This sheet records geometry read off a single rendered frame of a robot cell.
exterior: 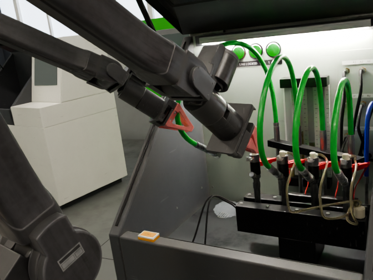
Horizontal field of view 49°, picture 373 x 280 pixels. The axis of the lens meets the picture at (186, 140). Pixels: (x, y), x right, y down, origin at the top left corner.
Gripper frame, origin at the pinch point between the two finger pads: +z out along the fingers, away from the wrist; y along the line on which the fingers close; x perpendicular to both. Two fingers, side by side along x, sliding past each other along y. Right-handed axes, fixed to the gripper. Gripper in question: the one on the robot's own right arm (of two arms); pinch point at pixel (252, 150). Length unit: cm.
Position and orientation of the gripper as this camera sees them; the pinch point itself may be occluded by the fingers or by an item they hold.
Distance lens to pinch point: 81.2
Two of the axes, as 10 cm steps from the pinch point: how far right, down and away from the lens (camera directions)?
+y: 4.0, -8.8, 2.8
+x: -7.1, -1.0, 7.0
